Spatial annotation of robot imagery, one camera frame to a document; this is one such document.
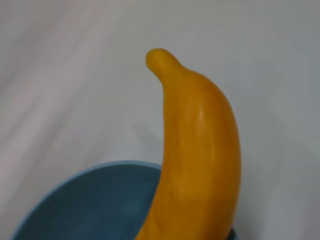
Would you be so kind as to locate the yellow banana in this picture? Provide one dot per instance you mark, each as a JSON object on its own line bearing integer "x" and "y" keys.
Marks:
{"x": 200, "y": 150}

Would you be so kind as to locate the blue bowl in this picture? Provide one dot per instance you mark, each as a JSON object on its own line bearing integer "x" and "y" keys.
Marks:
{"x": 87, "y": 205}

